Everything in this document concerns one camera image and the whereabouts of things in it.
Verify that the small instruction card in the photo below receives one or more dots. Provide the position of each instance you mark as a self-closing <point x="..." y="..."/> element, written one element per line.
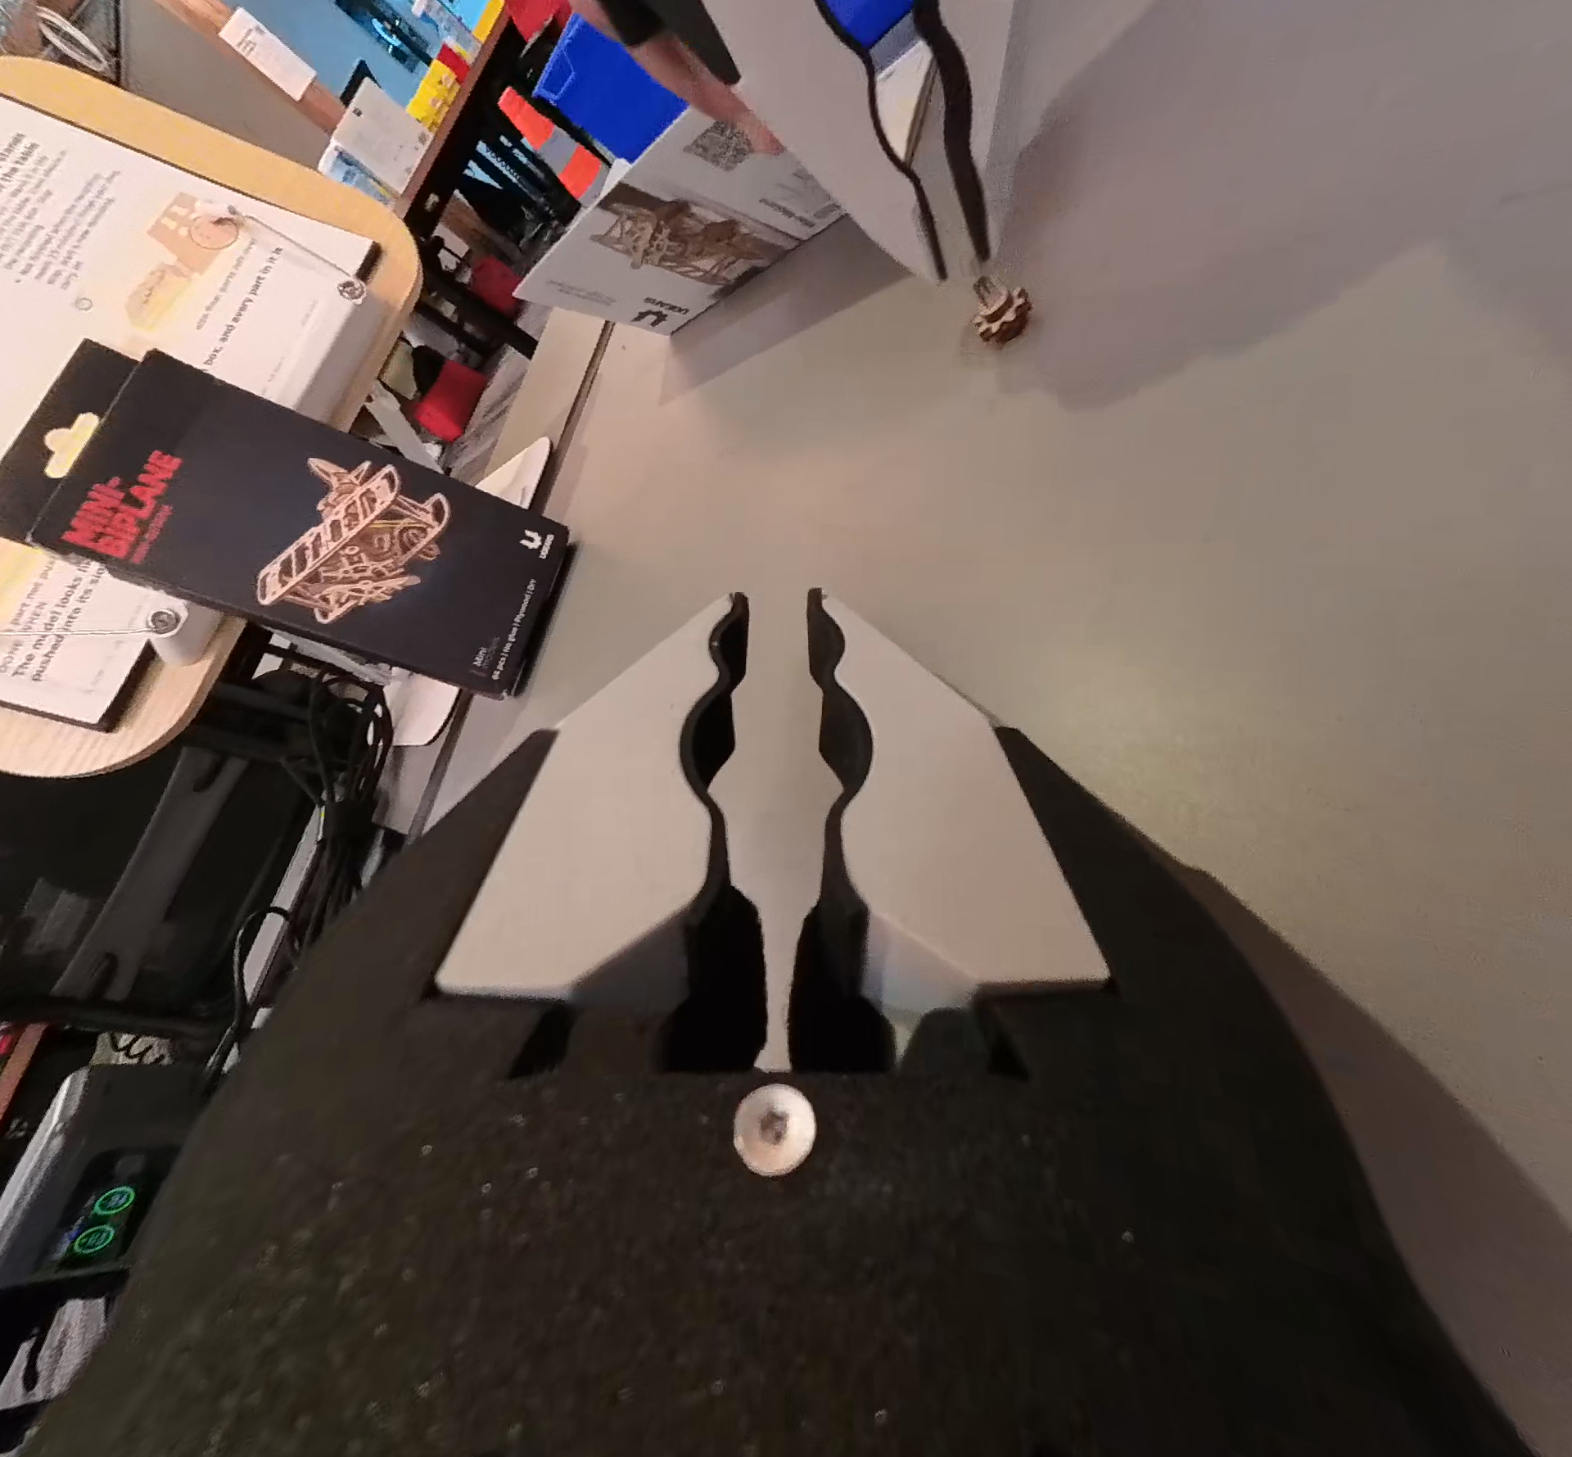
<point x="74" y="648"/>

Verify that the small wooden gear part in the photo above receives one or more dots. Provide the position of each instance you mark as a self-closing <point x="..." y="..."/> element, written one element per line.
<point x="1000" y="312"/>

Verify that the orange traffic cone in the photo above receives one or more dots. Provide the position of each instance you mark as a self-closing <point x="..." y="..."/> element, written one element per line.
<point x="548" y="137"/>

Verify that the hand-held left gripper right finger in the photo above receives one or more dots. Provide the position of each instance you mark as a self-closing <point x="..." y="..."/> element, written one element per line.
<point x="959" y="856"/>

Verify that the white model kit box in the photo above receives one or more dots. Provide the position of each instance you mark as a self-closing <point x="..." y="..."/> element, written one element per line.
<point x="675" y="242"/>

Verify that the power station with green buttons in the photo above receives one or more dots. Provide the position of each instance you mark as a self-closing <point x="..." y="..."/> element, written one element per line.
<point x="99" y="1212"/>

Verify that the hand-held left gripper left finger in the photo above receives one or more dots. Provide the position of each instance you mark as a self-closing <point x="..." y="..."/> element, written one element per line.
<point x="590" y="856"/>

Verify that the white instruction sheet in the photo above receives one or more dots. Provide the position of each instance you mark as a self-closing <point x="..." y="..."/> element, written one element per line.
<point x="148" y="242"/>

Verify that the small white paper sheet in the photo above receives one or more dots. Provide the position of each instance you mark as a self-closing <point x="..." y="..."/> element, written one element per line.
<point x="517" y="472"/>

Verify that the black biplane kit box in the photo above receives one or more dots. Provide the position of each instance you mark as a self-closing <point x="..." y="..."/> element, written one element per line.
<point x="320" y="525"/>

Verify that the black hang-tab box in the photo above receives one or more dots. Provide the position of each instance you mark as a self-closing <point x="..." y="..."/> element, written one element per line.
<point x="50" y="425"/>

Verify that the round-cornered wooden side table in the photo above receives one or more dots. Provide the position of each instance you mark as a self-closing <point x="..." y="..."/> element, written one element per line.
<point x="369" y="253"/>

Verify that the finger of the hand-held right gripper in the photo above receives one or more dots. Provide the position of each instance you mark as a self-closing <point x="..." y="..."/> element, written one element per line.
<point x="995" y="32"/>
<point x="762" y="32"/>

